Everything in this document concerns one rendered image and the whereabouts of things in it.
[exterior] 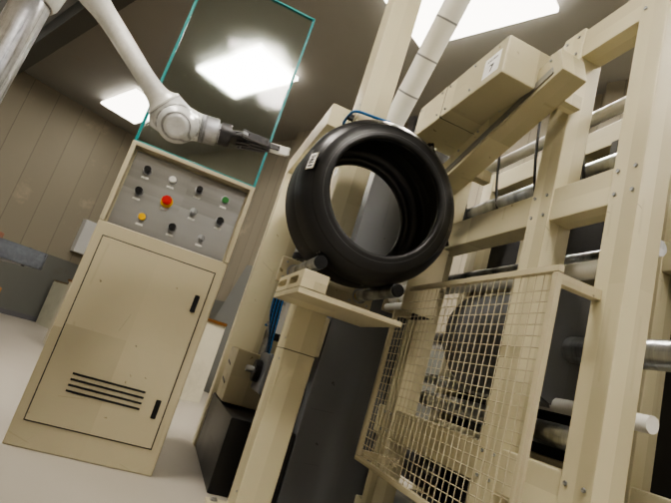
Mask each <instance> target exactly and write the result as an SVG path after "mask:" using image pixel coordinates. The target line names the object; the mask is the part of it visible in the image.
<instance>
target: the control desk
mask: <svg viewBox="0 0 671 503"><path fill-rule="evenodd" d="M254 191H255V188H254V187H251V186H249V185H246V184H244V183H241V182H239V181H236V180H234V179H231V178H229V177H226V176H224V175H221V174H219V173H216V172H214V171H211V170H209V169H206V168H203V167H201V166H198V165H196V164H193V163H191V162H188V161H186V160H183V159H181V158H178V157H176V156H173V155H171V154H168V153H166V152H163V151H161V150H158V149H156V148H153V147H151V146H148V145H146V144H143V143H141V142H138V141H136V140H133V142H132V145H131V147H130V149H129V152H128V154H127V156H126V159H125V161H124V163H123V165H122V168H121V170H120V172H119V175H118V177H117V179H116V182H115V184H114V186H113V188H112V191H111V193H110V195H109V198H108V200H107V202H106V204H105V206H104V208H103V210H102V213H101V215H100V219H99V220H98V222H97V225H96V227H95V229H94V231H93V234H92V236H91V238H90V241H89V243H88V245H87V248H86V250H85V252H84V255H83V257H82V259H81V261H80V264H79V266H78V268H77V271H76V273H75V275H74V278H73V280H72V282H71V284H70V287H69V289H68V291H67V294H66V296H65V298H64V301H63V303H62V305H61V307H60V310H59V312H58V314H57V317H56V319H55V321H54V324H53V326H52V328H51V330H50V333H49V335H48V337H47V340H46V342H45V344H44V347H43V349H42V351H41V353H40V356H39V358H38V360H37V363H36V365H35V367H34V370H33V372H32V374H31V376H30V379H29V381H28V383H27V386H26V388H25V390H24V393H23V395H22V397H21V400H20V402H19V404H18V406H17V409H16V411H15V413H14V416H13V418H12V420H11V423H10V425H9V427H8V429H7V432H6V434H5V436H4V439H3V441H2V443H3V444H7V445H12V446H16V447H21V448H25V449H30V450H34V451H39V452H43V453H48V454H52V455H57V456H61V457H66V458H70V459H75V460H79V461H84V462H88V463H92V464H97V465H101V466H106V467H110V468H115V469H119V470H124V471H128V472H133V473H137V474H142V475H146V476H152V475H153V472H154V469H155V466H156V464H157V461H158V458H159V455H160V453H161V450H162V447H163V444H164V441H165V439H166V436H167V433H168V430H169V427H170V425H171V422H172V419H173V416H174V414H175V411H176V408H177V405H178V402H179V400H180V397H181V394H182V391H183V388H184V386H185V383H186V380H187V377H188V375H189V372H190V369H191V366H192V363H193V361H194V358H195V355H196V352H197V349H198V347H199V344H200V341H201V338H202V336H203V333H204V330H205V327H206V324H207V322H208V319H209V316H210V313H211V311H212V308H213V305H214V302H215V299H216V297H217V294H218V291H219V288H220V285H221V283H222V280H223V277H224V274H225V272H226V269H227V266H228V263H229V260H230V258H231V255H232V252H233V249H234V247H235V244H236V241H237V238H238V235H239V233H240V230H241V227H242V224H243V221H244V219H245V216H246V213H247V210H248V208H249V205H250V202H251V199H252V196H253V194H254Z"/></svg>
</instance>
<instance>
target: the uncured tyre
mask: <svg viewBox="0 0 671 503"><path fill-rule="evenodd" d="M316 152H319V154H318V157H317V159H316V162H315V164H314V166H313V168H312V169H306V170H305V168H306V166H307V163H308V161H309V159H310V156H311V154H312V153H316ZM340 166H358V167H362V168H365V169H368V170H370V171H372V172H374V173H375V174H377V175H378V176H379V177H381V178H382V179H383V180H384V181H385V182H386V183H387V184H388V186H389V187H390V188H391V190H392V192H393V193H394V195H395V198H396V200H397V203H398V207H399V212H400V227H399V232H398V236H397V239H396V241H395V243H394V245H393V247H392V248H391V249H390V251H389V252H388V253H387V254H386V255H380V254H376V253H372V252H370V251H366V250H365V249H363V248H361V247H360V246H358V245H357V244H356V243H354V242H353V241H352V240H351V239H350V238H349V237H348V236H347V235H346V233H345V232H344V231H343V230H342V228H341V227H340V225H339V223H338V222H337V220H336V216H335V214H334V211H333V207H332V202H331V180H332V175H333V172H334V169H335V167H340ZM286 218H287V224H288V228H289V232H290V235H291V238H292V240H293V242H294V244H295V246H296V248H297V250H298V249H300V250H299V251H298V252H299V253H300V255H301V256H302V257H303V259H304V260H309V259H311V258H313V257H315V256H318V255H317V254H316V251H317V250H320V251H321V252H322V254H323V255H324V256H325V257H326V258H327V260H328V265H327V266H326V267H325V268H323V269H320V270H317V272H318V273H321V274H324V275H326V276H329V277H330V280H331V281H333V282H335V283H338V284H340V285H344V286H347V287H353V288H373V287H379V286H385V285H391V284H397V283H401V282H404V281H407V280H409V279H412V278H414V277H416V276H417V275H419V274H420V273H422V272H423V271H425V270H426V269H427V268H428V267H429V266H430V265H431V264H432V263H433V262H434V261H435V260H436V259H437V258H438V257H439V255H440V254H441V252H442V251H443V249H444V247H445V245H446V243H447V241H448V239H449V236H450V233H451V229H452V225H453V218H454V199H453V192H452V187H451V183H450V180H449V177H448V175H447V172H446V170H445V168H444V166H443V164H442V162H441V161H440V159H439V158H438V156H437V155H436V153H435V152H434V151H433V149H432V148H431V147H430V146H429V145H428V144H427V143H426V142H425V141H424V140H423V139H422V138H420V137H419V136H418V135H416V134H415V133H413V132H412V131H410V130H408V129H406V128H404V127H402V126H400V125H397V124H395V123H391V122H388V121H382V120H359V121H354V122H350V123H347V124H343V125H341V126H338V127H336V128H334V129H332V130H331V131H329V132H328V133H326V134H325V135H324V136H322V137H321V138H320V139H319V140H318V141H317V142H316V143H315V144H314V146H313V147H312V148H311V149H310V150H309V151H308V153H307V154H306V155H305V156H304V157H303V159H302V160H301V161H300V162H299V164H298V165H297V167H296V168H295V170H294V172H293V174H292V177H291V179H290V182H289V185H288V189H287V195H286ZM301 248H302V249H301ZM360 284H362V285H367V286H360Z"/></svg>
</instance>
